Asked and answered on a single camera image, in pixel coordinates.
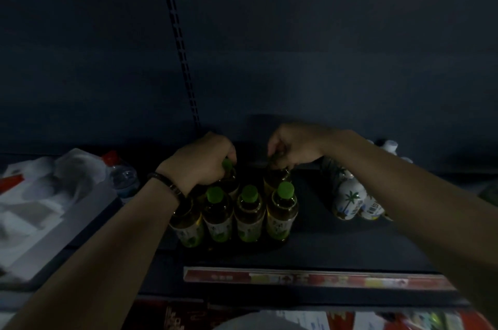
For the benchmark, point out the person's left hand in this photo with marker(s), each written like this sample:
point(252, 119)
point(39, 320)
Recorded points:
point(198, 162)

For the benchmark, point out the person's right hand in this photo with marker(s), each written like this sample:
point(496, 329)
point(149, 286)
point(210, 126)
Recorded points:
point(299, 143)

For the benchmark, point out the small green tea bottle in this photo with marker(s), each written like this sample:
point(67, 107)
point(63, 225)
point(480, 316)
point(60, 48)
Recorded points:
point(276, 180)
point(230, 182)

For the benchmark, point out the cluster of small tea bottles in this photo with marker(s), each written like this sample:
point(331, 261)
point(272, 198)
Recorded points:
point(218, 224)

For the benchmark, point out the cluster of white drink bottles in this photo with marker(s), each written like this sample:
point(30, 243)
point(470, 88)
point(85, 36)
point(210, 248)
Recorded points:
point(348, 201)

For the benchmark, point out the clear water bottle red cap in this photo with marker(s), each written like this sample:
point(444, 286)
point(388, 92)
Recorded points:
point(124, 182)

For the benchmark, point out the dark grey metal shelf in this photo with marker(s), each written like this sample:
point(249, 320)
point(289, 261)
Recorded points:
point(311, 49)

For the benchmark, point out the person's left forearm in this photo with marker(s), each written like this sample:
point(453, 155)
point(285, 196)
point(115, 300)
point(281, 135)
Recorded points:
point(97, 263)

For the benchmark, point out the person's right forearm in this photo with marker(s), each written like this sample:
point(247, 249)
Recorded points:
point(420, 201)

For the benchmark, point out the red shelf price strip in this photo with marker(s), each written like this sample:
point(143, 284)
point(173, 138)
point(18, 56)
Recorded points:
point(233, 277)

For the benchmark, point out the white round object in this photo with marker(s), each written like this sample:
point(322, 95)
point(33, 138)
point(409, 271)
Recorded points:
point(78, 170)

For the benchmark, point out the white box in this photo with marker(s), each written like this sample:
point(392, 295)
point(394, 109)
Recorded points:
point(58, 232)

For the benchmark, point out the stack of white blue packets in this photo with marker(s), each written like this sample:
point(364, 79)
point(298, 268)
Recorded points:
point(303, 320)

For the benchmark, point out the red gold-flower packet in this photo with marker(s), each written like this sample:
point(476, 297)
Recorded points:
point(340, 321)

